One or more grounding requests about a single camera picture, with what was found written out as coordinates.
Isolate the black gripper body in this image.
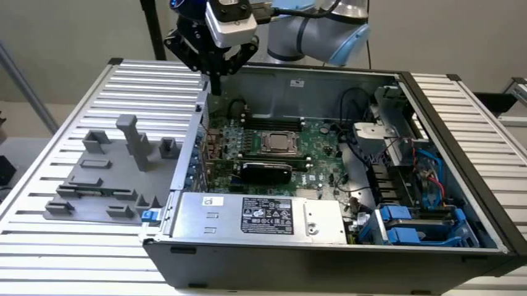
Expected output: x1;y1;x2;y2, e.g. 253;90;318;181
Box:
169;0;249;76

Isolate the black RAM slot bank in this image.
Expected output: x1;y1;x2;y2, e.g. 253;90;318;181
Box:
235;153;311;164
243;117;305;131

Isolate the green RAM stick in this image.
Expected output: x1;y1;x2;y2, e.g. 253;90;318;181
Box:
69;187;115;197

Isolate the CPU socket with CPU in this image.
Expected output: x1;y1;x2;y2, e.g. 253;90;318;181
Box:
258;131;298;154

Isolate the green motherboard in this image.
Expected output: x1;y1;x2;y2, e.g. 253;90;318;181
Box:
206;118;351;198

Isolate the black graphics card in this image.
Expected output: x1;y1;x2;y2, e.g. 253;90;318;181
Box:
239;162;294;185

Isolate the silver drive cage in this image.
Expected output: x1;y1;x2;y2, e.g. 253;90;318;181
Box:
353;85;430;167

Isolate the grey parts rack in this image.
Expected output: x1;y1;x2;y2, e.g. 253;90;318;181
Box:
42;113;185;228

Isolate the silver power supply unit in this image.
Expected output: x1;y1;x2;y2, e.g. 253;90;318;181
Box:
170;192;347;245

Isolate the black fan shroud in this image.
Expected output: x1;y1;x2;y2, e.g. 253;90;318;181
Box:
365;162;407;203

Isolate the blue case latch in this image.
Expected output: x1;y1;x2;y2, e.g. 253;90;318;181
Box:
139;208;161;223

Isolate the black flat panel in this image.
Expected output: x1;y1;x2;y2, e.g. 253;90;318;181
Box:
473;91;517;114

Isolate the blue disk bay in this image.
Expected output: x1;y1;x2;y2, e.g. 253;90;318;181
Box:
358;203;481;247

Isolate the black open PC case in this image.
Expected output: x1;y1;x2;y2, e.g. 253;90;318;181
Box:
142;63;527;289

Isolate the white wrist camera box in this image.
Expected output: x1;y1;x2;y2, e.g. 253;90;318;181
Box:
205;0;259;49

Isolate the black upright post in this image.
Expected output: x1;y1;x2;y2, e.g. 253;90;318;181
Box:
139;0;167;61

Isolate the black camera cable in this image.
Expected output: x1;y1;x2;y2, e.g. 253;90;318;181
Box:
249;0;343;22

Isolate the black looped wire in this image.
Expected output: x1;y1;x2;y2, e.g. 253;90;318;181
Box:
338;88;374;146

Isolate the grey aluminium frame bar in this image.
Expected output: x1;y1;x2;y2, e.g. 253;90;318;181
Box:
0;39;59;135

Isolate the blue data wire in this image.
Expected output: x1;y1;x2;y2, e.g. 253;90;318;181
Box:
414;147;454;207

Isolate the red data wire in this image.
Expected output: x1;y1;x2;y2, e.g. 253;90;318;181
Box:
426;171;449;198

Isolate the aluminium profile rail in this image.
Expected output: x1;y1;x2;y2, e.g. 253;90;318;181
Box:
497;76;527;126

